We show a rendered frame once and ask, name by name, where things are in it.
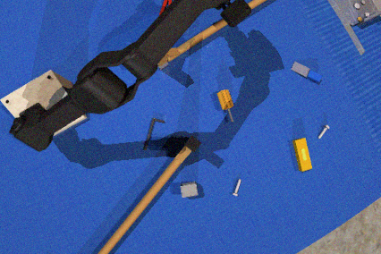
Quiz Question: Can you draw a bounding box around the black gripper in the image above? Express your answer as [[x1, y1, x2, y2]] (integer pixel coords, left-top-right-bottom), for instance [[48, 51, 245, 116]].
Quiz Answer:
[[215, 0, 251, 27]]

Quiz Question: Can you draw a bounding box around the orange long-handled scraper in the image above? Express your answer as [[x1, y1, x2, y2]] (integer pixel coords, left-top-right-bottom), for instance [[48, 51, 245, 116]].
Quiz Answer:
[[157, 0, 266, 70]]

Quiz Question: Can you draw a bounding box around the long wooden pole with black end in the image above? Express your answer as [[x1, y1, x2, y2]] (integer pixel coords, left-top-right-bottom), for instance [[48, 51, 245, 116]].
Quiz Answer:
[[98, 135, 201, 254]]

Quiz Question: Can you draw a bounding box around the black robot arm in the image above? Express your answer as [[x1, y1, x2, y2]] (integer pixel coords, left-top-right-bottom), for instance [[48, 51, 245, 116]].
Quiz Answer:
[[9, 0, 225, 152]]

